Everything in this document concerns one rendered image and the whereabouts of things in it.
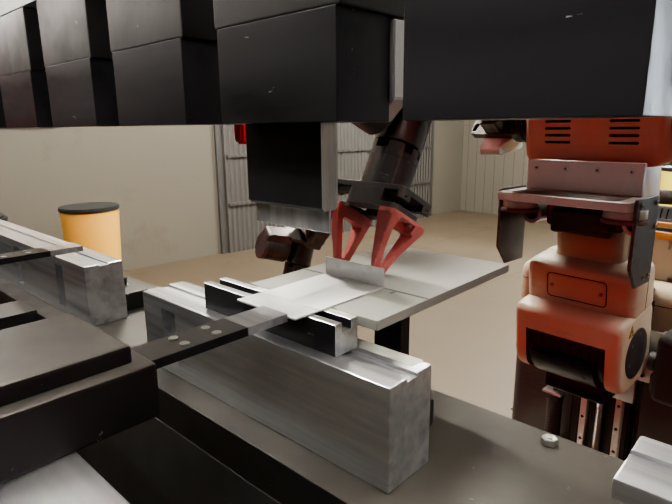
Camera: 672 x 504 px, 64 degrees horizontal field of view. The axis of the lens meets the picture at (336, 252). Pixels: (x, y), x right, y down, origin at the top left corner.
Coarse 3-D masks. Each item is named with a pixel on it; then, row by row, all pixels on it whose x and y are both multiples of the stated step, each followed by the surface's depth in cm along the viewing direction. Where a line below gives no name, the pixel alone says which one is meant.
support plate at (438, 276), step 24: (408, 264) 67; (432, 264) 66; (456, 264) 66; (480, 264) 66; (504, 264) 66; (408, 288) 57; (432, 288) 57; (456, 288) 57; (360, 312) 50; (384, 312) 49; (408, 312) 51
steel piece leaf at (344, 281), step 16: (336, 272) 61; (352, 272) 59; (368, 272) 58; (288, 288) 56; (304, 288) 56; (320, 288) 56; (336, 288) 56; (352, 288) 56; (368, 288) 56; (304, 304) 51; (320, 304) 51; (336, 304) 51
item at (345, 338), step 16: (208, 288) 59; (224, 288) 57; (240, 288) 59; (208, 304) 60; (224, 304) 58; (240, 304) 56; (288, 320) 51; (304, 320) 49; (320, 320) 48; (336, 320) 49; (352, 320) 48; (288, 336) 51; (304, 336) 50; (320, 336) 48; (336, 336) 47; (352, 336) 49; (336, 352) 47
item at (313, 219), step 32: (256, 128) 50; (288, 128) 47; (320, 128) 44; (256, 160) 51; (288, 160) 48; (320, 160) 45; (256, 192) 51; (288, 192) 48; (320, 192) 46; (288, 224) 50; (320, 224) 47
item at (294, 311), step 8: (248, 296) 54; (256, 296) 54; (264, 296) 54; (272, 296) 54; (248, 304) 52; (256, 304) 51; (264, 304) 51; (272, 304) 51; (280, 304) 51; (288, 304) 51; (296, 304) 51; (288, 312) 49; (296, 312) 49; (304, 312) 49; (312, 312) 49
